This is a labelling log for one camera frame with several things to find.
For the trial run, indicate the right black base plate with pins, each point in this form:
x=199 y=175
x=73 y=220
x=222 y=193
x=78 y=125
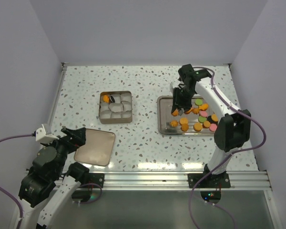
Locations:
x=212 y=181

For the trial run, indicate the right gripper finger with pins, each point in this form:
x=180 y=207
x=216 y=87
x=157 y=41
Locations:
x=184 y=103
x=175 y=105

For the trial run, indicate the green macaron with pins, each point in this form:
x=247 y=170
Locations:
x=198 y=102

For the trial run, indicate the black sandwich cookie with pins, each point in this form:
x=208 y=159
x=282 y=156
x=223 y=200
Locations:
x=112 y=99

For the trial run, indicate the gold tin lid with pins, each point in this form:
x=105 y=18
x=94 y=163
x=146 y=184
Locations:
x=97 y=149

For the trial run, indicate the orange sandwich cookie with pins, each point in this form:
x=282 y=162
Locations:
x=198 y=127

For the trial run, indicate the silver metal tray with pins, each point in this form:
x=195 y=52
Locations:
x=170 y=125

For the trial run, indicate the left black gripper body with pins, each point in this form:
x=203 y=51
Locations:
x=66 y=146

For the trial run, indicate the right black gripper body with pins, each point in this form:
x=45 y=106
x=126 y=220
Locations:
x=186 y=92

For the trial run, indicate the pink macaron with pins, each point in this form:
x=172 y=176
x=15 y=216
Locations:
x=203 y=114

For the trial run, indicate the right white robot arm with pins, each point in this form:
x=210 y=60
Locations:
x=233 y=126

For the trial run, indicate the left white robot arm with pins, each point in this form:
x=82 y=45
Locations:
x=38 y=207

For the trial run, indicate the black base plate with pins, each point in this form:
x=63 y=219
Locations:
x=94 y=180
x=212 y=181

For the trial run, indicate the aluminium rail frame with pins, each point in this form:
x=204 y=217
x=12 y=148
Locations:
x=248 y=180

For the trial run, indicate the gold cookie tin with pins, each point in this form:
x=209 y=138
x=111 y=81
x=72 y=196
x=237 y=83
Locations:
x=120 y=112

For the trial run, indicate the orange swirl cookie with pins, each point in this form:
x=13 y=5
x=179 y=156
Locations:
x=175 y=113

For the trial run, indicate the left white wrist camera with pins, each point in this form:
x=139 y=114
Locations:
x=43 y=135

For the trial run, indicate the metal tongs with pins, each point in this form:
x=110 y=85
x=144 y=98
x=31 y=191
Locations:
x=172 y=86

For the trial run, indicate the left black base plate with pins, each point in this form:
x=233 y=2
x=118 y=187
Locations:
x=94 y=180

